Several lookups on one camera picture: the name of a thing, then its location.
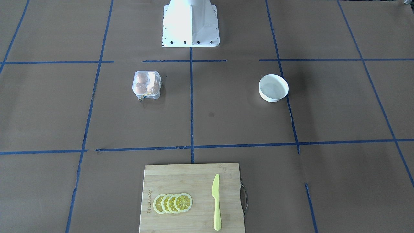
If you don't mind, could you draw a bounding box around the clear plastic egg box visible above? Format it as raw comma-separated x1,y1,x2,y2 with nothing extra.
132,71,162,101

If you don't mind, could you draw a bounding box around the brown egg lower slot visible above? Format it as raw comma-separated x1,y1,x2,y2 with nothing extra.
135,83,147,95

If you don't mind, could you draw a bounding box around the brown egg slot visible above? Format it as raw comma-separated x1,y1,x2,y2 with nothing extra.
135,83,147,95
136,73,149,84

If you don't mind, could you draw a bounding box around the brown egg upper slot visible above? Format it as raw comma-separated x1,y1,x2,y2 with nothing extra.
136,73,149,84

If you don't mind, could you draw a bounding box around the wooden cutting board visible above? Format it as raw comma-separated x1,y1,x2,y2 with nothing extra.
139,163,245,233

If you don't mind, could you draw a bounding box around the white bowl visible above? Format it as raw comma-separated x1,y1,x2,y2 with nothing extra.
259,74,289,102

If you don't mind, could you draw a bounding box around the yellow plastic knife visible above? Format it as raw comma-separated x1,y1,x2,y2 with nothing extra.
212,174,222,231

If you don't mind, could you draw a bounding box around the back lemon slice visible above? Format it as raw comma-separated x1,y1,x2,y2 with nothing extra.
174,193,193,213

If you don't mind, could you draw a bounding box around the lemon slice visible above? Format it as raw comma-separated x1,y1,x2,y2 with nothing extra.
167,194,180,214
153,194,166,214
174,193,193,213
161,194,173,214

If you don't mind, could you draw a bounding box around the front lemon slice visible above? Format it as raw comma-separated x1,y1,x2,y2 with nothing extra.
153,194,166,214

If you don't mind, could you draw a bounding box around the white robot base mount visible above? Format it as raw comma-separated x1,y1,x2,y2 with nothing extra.
162,0,220,48

